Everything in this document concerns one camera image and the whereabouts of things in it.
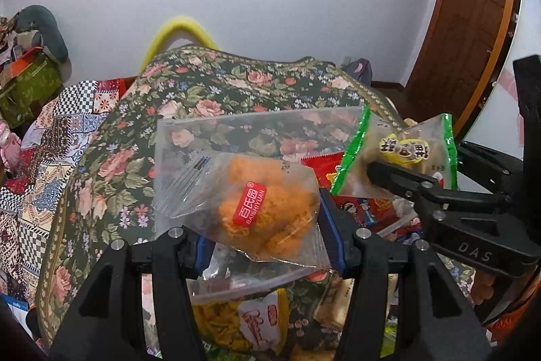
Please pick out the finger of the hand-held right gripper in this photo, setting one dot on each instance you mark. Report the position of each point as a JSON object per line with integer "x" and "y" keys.
{"x": 486, "y": 166}
{"x": 393, "y": 177}

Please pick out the dark bag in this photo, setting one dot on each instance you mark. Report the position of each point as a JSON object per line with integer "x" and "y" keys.
{"x": 358, "y": 70}

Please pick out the green patterned box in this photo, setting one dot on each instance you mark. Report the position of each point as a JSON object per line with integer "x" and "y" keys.
{"x": 29, "y": 90}

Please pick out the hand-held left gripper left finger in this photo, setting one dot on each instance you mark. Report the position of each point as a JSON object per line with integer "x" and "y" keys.
{"x": 202, "y": 255}

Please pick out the cartoon print snack packet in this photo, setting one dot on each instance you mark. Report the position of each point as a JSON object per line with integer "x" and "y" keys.
{"x": 367, "y": 213}

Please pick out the red snack packet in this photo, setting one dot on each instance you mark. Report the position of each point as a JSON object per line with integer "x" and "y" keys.
{"x": 323, "y": 170}

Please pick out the large clear plastic bag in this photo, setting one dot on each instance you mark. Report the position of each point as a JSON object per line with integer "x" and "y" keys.
{"x": 219, "y": 132}

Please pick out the patchwork blanket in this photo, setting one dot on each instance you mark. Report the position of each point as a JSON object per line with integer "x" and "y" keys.
{"x": 42, "y": 158}

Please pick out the beige snack packet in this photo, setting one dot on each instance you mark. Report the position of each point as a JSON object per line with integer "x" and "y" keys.
{"x": 334, "y": 304}

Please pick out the green-edged snack packet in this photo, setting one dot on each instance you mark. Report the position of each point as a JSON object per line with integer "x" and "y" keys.
{"x": 401, "y": 149}

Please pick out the orange crispy snack packet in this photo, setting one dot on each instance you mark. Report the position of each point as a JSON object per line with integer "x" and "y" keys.
{"x": 262, "y": 213}

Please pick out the grey pillow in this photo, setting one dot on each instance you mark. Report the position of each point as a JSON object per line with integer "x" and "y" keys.
{"x": 40, "y": 29}

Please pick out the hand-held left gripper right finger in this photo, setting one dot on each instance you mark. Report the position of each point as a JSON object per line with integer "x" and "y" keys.
{"x": 334, "y": 236}

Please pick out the brown wooden door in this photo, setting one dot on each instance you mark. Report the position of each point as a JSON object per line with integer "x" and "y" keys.
{"x": 469, "y": 31}

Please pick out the yellow snack packet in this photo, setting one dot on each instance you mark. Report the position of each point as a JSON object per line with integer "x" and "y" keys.
{"x": 249, "y": 323}

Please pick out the floral blanket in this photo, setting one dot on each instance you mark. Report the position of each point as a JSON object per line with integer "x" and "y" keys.
{"x": 126, "y": 158}

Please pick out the yellow fluffy hoop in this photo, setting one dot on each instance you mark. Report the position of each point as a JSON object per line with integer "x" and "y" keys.
{"x": 186, "y": 29}

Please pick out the orange cloth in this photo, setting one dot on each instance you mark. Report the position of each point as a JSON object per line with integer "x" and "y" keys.
{"x": 507, "y": 325}

